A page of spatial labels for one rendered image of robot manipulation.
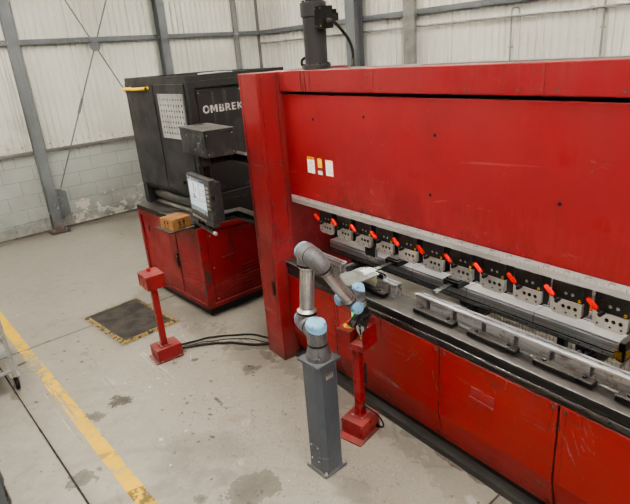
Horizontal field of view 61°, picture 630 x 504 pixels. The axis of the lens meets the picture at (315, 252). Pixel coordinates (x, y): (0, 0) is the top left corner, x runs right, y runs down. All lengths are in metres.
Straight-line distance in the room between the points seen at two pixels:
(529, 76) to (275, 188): 2.12
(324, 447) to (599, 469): 1.45
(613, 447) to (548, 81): 1.62
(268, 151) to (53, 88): 5.95
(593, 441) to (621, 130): 1.38
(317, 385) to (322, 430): 0.31
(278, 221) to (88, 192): 6.01
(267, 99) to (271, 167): 0.48
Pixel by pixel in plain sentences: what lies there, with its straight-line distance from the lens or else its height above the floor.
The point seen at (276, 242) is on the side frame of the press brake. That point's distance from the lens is 4.15.
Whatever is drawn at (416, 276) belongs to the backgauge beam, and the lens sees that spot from 3.68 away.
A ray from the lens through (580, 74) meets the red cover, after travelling 2.48.
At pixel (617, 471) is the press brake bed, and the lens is 2.89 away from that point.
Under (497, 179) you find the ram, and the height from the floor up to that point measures 1.77.
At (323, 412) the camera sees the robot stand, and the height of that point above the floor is 0.46.
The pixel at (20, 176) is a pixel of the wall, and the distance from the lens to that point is 9.43.
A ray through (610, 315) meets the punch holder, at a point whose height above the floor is 1.25.
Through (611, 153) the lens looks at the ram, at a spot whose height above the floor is 1.94.
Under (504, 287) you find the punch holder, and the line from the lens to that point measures 2.89.
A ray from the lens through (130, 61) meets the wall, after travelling 9.94.
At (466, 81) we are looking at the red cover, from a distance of 2.79.
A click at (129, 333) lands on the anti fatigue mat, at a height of 0.02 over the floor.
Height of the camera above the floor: 2.40
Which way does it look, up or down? 20 degrees down
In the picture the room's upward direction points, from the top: 4 degrees counter-clockwise
